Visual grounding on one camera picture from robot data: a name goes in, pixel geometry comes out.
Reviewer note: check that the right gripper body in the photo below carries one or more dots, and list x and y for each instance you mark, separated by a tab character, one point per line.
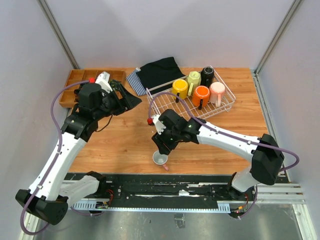
167	140

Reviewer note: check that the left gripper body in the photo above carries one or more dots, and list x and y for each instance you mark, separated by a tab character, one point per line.
112	104

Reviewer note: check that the small white pink-handled cup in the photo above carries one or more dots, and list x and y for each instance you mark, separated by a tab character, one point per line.
160	159

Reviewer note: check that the yellow glass mug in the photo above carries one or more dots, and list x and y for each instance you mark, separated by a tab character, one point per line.
180	88

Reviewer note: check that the orange glass mug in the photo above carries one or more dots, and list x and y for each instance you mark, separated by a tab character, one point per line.
201	96

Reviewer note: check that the pale green mug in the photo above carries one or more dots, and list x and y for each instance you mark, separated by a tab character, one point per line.
193	80

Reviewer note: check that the pink mug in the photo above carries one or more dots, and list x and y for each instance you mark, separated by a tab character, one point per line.
217	91

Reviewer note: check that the black mug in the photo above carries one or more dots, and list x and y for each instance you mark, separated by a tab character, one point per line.
207	75

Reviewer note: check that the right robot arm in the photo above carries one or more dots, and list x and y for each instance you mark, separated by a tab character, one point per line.
263	153

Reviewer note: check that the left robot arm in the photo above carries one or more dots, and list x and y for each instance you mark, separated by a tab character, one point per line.
46	198

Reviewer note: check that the dark rolled sock right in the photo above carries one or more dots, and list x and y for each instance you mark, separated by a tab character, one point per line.
115	85

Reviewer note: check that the blue striped cloth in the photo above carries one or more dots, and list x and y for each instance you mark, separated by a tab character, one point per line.
135	82

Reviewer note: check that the black folded cloth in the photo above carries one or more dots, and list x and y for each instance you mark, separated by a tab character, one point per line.
158	73

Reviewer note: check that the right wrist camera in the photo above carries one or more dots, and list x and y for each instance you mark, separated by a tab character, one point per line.
160	127

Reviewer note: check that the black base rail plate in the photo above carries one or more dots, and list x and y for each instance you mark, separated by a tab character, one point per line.
171	185

